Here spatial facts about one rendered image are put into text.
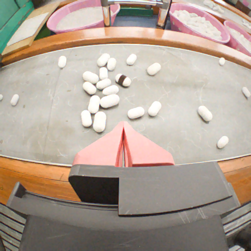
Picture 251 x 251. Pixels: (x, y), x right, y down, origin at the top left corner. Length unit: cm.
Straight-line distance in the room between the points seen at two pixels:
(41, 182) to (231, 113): 45
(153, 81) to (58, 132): 23
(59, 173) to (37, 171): 5
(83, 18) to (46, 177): 51
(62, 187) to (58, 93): 20
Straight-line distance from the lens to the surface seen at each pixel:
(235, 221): 55
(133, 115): 23
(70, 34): 41
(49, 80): 35
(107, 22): 40
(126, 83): 26
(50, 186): 25
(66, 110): 28
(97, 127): 23
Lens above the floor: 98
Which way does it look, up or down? 76 degrees down
